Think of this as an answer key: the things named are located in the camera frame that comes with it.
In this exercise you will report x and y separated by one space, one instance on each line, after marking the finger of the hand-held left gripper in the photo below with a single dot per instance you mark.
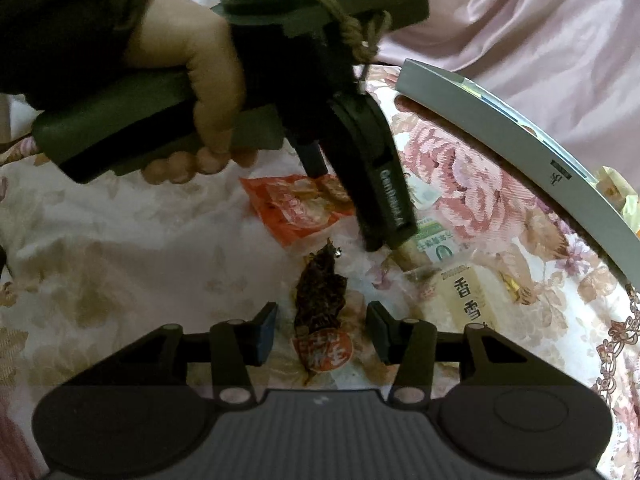
390 240
311 160

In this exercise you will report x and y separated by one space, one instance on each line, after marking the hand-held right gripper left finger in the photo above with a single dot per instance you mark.
265 335

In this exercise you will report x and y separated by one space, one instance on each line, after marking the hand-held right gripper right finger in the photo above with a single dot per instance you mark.
380 335

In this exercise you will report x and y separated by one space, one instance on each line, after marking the orange-red snack packet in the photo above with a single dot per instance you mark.
295 205

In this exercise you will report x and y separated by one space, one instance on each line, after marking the clear biscuit packet green print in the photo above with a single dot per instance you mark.
440 245

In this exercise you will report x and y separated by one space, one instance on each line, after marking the small figure-print snack packet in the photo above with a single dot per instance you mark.
422 192

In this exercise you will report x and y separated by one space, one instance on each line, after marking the dark brown snack packet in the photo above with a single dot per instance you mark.
320 290

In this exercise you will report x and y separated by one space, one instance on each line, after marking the grey cardboard box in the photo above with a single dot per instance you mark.
500 125

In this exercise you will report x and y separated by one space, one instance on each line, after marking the person's left forearm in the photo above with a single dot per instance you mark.
60 25

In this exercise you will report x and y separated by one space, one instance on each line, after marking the person's left hand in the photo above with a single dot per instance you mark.
200 40

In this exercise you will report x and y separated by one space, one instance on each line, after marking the floral bedsheet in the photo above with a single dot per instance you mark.
125 260

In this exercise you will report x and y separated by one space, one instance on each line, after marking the pink satin curtain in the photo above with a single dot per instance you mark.
525 25

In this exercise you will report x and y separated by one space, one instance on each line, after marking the yellow wrapped candy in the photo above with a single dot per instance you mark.
620 195

